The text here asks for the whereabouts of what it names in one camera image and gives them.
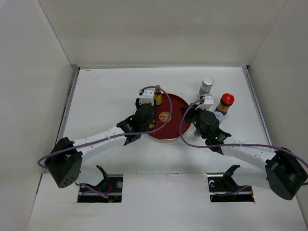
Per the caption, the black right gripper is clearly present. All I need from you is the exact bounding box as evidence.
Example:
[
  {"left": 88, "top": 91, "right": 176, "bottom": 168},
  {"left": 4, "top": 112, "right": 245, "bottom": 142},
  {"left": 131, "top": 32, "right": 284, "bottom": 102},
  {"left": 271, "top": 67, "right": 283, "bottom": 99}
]
[{"left": 180, "top": 103, "right": 207, "bottom": 139}]

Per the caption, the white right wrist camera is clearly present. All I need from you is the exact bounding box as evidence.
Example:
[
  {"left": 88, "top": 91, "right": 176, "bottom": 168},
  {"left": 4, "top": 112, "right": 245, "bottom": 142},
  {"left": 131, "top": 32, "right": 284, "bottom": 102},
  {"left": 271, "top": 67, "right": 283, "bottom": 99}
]
[{"left": 199, "top": 94, "right": 214, "bottom": 111}]

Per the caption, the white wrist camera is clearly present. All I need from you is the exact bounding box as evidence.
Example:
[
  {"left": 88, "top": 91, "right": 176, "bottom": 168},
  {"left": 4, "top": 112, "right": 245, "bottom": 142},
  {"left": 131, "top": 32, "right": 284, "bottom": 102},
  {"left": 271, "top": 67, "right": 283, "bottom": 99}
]
[
  {"left": 135, "top": 88, "right": 154, "bottom": 106},
  {"left": 199, "top": 94, "right": 214, "bottom": 111}
]

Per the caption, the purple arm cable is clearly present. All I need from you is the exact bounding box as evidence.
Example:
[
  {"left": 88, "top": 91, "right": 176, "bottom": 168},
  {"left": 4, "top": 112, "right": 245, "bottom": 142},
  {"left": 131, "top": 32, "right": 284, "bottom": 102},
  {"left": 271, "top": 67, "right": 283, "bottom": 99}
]
[
  {"left": 37, "top": 86, "right": 173, "bottom": 169},
  {"left": 180, "top": 99, "right": 308, "bottom": 170}
]

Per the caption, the small yellow label bottle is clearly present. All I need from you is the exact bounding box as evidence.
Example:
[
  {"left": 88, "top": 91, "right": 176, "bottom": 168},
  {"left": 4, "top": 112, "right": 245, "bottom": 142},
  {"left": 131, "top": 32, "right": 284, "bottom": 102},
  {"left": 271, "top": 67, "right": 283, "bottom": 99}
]
[{"left": 154, "top": 85, "right": 162, "bottom": 106}]

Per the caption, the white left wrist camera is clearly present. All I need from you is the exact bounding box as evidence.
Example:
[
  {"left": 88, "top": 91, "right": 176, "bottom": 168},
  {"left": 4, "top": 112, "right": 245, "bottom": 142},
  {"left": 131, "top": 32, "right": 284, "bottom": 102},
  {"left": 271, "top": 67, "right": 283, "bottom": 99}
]
[{"left": 135, "top": 88, "right": 154, "bottom": 106}]

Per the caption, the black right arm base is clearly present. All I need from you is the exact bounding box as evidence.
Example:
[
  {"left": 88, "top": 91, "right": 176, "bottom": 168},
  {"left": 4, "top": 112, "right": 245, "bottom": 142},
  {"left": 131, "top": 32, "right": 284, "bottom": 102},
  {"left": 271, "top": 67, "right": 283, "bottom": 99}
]
[{"left": 207, "top": 165, "right": 255, "bottom": 203}]

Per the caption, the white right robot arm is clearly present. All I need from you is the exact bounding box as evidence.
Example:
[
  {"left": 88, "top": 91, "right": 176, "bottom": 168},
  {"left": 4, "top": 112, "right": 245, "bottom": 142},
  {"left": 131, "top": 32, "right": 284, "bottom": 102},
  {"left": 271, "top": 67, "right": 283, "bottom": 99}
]
[{"left": 180, "top": 104, "right": 308, "bottom": 200}]

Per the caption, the green label sauce bottle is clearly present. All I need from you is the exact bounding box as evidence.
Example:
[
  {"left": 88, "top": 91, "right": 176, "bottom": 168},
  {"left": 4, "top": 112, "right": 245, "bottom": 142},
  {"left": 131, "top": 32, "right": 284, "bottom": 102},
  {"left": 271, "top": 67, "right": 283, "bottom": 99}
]
[{"left": 149, "top": 115, "right": 157, "bottom": 129}]

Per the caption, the blue label granule bottle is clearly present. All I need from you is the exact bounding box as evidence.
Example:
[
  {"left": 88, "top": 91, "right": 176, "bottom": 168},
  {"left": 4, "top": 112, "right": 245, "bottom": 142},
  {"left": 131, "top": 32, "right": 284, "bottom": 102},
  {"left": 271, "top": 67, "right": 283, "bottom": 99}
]
[{"left": 199, "top": 77, "right": 214, "bottom": 96}]

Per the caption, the red cap sauce jar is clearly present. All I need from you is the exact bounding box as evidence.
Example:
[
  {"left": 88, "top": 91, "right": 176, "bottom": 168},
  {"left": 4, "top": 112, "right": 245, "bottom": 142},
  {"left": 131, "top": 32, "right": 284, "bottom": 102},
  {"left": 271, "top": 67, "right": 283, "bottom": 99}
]
[{"left": 216, "top": 93, "right": 235, "bottom": 115}]

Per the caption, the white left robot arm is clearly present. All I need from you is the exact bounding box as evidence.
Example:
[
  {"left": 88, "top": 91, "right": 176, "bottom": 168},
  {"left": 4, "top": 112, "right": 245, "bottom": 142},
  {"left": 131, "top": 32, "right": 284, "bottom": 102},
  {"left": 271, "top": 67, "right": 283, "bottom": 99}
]
[{"left": 44, "top": 103, "right": 157, "bottom": 188}]

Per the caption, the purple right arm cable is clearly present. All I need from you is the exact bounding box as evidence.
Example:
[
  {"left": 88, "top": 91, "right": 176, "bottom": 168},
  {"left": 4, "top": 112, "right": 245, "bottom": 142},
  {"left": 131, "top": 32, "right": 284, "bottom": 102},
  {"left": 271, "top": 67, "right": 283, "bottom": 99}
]
[{"left": 180, "top": 99, "right": 308, "bottom": 170}]

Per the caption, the white lid small jar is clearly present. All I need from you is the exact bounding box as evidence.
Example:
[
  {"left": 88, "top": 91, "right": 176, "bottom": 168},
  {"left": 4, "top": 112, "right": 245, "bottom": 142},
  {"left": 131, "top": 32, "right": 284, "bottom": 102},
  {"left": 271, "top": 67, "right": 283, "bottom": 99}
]
[{"left": 214, "top": 111, "right": 224, "bottom": 123}]

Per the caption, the small black label spice bottle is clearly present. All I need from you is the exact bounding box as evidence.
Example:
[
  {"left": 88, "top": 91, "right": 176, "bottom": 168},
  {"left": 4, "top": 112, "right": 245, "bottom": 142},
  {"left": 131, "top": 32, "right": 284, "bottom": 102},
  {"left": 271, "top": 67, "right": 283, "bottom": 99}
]
[{"left": 194, "top": 129, "right": 201, "bottom": 137}]

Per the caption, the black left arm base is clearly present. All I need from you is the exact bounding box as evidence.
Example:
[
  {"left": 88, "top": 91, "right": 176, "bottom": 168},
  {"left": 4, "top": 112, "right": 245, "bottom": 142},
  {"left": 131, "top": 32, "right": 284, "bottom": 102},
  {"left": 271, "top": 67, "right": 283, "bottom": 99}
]
[{"left": 76, "top": 165, "right": 123, "bottom": 203}]

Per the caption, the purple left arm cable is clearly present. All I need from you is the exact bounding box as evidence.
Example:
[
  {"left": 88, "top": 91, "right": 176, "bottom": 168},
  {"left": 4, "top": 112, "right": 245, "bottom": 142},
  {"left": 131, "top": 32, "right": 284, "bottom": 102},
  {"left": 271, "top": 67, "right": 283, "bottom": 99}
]
[{"left": 37, "top": 86, "right": 173, "bottom": 169}]

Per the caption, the red round tray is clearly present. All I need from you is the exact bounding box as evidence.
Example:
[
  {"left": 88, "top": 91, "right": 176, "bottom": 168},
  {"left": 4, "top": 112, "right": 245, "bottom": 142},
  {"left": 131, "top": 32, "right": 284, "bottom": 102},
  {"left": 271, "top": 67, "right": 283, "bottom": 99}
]
[{"left": 149, "top": 93, "right": 189, "bottom": 140}]

